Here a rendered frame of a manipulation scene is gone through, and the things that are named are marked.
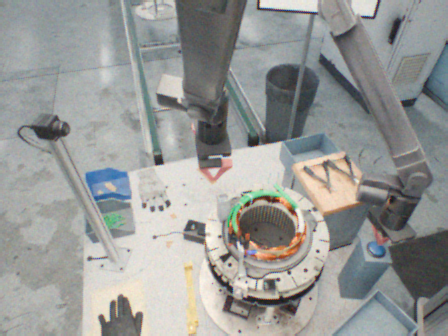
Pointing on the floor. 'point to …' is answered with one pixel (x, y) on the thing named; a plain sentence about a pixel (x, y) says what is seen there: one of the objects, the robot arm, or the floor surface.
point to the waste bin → (278, 115)
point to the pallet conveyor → (169, 108)
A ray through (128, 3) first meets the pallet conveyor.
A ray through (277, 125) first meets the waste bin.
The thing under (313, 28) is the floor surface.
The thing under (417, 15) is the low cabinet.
